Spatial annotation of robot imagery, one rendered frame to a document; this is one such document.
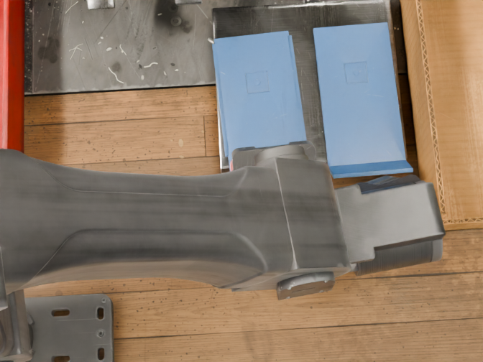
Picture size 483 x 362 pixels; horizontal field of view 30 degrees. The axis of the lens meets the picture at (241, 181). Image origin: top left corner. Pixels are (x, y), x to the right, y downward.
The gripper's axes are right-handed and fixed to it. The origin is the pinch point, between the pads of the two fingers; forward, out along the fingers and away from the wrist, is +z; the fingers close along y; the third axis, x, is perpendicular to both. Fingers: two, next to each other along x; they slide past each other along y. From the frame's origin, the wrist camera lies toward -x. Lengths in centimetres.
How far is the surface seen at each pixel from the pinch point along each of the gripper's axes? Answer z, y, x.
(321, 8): 9.7, 13.8, -7.2
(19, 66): 8.9, 11.5, 21.7
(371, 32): 7.8, 11.2, -11.4
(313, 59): 7.3, 9.4, -5.6
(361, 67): 6.1, 8.3, -9.9
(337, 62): 6.5, 8.9, -7.8
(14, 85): 5.8, 10.2, 21.9
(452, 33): 9.3, 10.2, -19.5
